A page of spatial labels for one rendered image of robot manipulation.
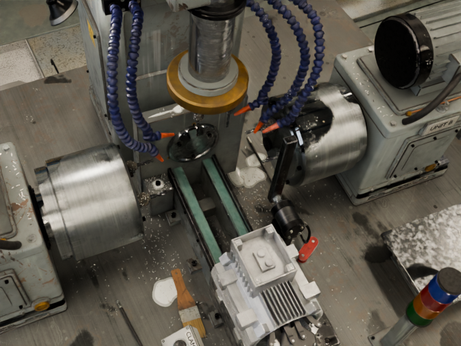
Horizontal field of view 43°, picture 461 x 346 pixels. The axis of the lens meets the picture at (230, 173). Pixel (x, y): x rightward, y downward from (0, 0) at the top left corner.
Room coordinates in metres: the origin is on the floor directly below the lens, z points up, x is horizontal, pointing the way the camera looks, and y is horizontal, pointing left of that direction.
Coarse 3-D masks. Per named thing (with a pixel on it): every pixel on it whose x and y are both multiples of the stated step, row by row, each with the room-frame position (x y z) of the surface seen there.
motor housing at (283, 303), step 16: (240, 288) 0.52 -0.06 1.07; (272, 288) 0.52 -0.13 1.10; (288, 288) 0.52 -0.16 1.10; (240, 304) 0.49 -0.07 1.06; (256, 304) 0.48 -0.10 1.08; (272, 304) 0.48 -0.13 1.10; (288, 304) 0.48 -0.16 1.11; (304, 304) 0.50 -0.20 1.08; (272, 320) 0.45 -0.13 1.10; (288, 320) 0.45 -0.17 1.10; (240, 336) 0.43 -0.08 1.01; (256, 336) 0.42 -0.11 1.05
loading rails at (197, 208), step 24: (168, 168) 0.90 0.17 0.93; (216, 168) 0.93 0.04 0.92; (192, 192) 0.84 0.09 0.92; (216, 192) 0.86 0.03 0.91; (168, 216) 0.81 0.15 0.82; (192, 216) 0.76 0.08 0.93; (216, 216) 0.84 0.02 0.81; (240, 216) 0.79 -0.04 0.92; (192, 240) 0.73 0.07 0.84; (192, 264) 0.67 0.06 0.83; (216, 288) 0.58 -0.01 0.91; (216, 312) 0.55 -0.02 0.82
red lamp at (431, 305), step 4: (428, 284) 0.55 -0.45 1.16; (424, 288) 0.55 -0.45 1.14; (424, 292) 0.54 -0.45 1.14; (428, 292) 0.54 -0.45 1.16; (424, 296) 0.54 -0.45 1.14; (428, 296) 0.53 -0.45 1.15; (424, 300) 0.53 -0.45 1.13; (428, 300) 0.53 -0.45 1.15; (432, 300) 0.52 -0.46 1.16; (424, 304) 0.53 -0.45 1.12; (428, 304) 0.52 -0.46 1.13; (432, 304) 0.52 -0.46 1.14; (436, 304) 0.52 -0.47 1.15; (440, 304) 0.51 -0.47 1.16; (444, 304) 0.52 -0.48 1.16; (448, 304) 0.52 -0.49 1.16; (428, 308) 0.52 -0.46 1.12; (432, 308) 0.52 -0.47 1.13; (436, 308) 0.51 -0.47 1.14; (440, 308) 0.52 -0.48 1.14; (444, 308) 0.52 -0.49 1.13
